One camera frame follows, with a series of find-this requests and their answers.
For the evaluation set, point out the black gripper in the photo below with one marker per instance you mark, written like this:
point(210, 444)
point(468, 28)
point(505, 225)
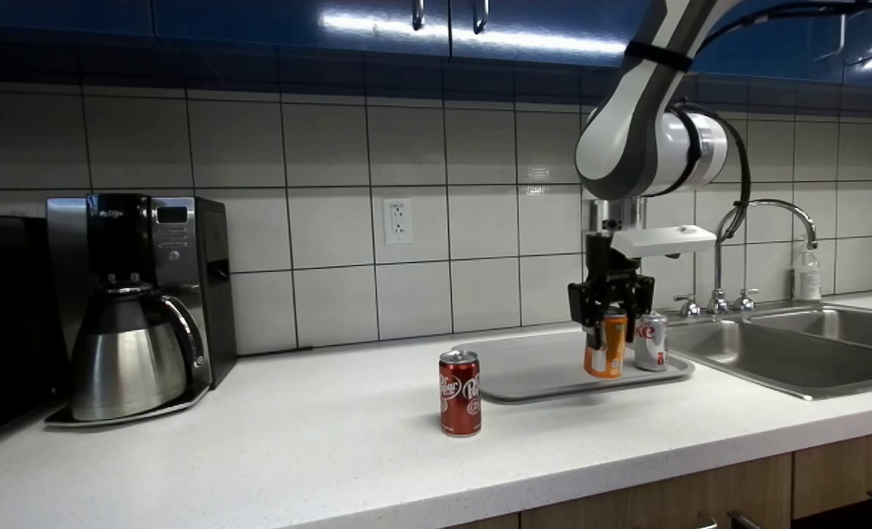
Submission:
point(612, 268)

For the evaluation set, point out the orange soda can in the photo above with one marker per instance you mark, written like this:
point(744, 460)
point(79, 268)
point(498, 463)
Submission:
point(612, 341)

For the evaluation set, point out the silver can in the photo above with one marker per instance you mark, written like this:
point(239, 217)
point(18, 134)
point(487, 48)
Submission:
point(652, 347)

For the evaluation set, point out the red soda can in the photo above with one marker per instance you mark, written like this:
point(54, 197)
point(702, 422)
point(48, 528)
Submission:
point(462, 393)

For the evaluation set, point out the grey plastic tray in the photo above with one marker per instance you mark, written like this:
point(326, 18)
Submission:
point(533, 368)

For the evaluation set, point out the chrome gooseneck faucet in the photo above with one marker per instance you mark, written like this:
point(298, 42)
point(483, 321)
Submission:
point(718, 268)

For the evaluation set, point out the clear pump soap bottle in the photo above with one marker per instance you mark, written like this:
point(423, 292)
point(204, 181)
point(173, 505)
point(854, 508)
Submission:
point(806, 281)

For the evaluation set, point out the wooden lower cabinet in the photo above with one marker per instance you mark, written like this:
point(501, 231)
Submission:
point(650, 502)

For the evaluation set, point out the stainless steel sink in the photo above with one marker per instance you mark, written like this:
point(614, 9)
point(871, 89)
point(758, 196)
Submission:
point(827, 358)

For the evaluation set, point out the black coffee maker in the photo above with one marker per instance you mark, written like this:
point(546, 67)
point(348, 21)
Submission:
point(173, 246)

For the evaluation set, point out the steel coffee carafe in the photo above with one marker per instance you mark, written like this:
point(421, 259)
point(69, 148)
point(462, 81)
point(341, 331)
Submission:
point(126, 362)

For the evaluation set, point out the blue upper cabinet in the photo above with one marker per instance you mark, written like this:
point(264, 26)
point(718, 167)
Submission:
point(210, 18)

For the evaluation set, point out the black microwave oven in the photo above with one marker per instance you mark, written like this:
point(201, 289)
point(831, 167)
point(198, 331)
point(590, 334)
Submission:
point(9, 324)

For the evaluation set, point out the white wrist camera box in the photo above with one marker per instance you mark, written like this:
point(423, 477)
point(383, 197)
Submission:
point(665, 240)

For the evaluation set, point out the white wall outlet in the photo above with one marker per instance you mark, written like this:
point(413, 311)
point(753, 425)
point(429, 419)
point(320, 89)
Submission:
point(396, 222)

